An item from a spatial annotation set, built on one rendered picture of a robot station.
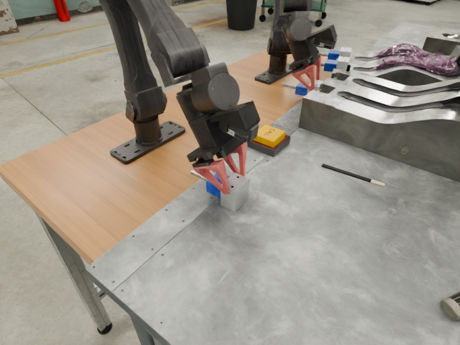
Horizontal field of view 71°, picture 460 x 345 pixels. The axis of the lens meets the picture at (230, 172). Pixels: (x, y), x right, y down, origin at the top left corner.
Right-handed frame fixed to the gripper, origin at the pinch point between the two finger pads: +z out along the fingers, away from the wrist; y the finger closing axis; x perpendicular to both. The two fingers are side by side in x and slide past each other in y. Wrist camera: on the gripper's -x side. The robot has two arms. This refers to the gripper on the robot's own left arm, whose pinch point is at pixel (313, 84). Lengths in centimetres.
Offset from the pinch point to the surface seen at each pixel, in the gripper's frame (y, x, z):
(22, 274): -65, 130, 24
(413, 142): -23.9, -26.2, 13.1
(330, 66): 14.5, -1.8, -0.5
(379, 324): -67, -23, 18
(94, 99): 80, 220, -27
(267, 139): -34.3, 1.7, 0.2
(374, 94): -7.5, -17.5, 5.5
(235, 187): -55, -1, -1
